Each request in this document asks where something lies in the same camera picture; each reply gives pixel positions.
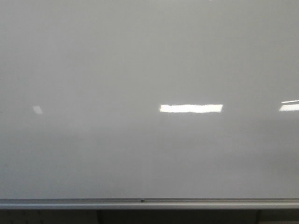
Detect white whiteboard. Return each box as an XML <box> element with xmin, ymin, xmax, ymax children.
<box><xmin>0</xmin><ymin>0</ymin><xmax>299</xmax><ymax>199</ymax></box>

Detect aluminium whiteboard marker tray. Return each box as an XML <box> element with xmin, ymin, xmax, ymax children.
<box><xmin>0</xmin><ymin>198</ymin><xmax>299</xmax><ymax>210</ymax></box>

